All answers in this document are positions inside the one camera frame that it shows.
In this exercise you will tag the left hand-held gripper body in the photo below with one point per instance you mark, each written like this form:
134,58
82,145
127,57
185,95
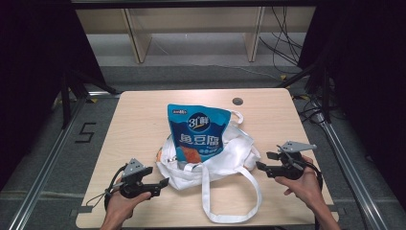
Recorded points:
137,183

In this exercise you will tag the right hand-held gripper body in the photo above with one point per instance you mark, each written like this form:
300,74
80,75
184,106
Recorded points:
288,164

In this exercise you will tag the patterned white canvas tote bag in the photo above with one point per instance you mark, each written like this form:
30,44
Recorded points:
230,156

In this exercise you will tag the blue snack packet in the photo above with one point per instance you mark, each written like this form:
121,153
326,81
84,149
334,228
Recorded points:
198,134

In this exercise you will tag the person's left hand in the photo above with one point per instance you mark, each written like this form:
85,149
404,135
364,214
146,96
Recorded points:
124,204

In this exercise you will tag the person's right hand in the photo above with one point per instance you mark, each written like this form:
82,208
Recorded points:
306,187

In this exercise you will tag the black tape strip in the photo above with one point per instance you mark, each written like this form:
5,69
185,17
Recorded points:
85,209

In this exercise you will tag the black metal stand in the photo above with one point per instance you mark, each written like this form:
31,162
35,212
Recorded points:
68,96
325,92

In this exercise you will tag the dark curtain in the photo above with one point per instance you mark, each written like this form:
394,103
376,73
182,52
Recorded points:
38,64
367,80

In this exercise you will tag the aluminium floor rail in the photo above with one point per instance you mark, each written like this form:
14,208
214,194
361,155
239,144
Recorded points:
348,166
48,166

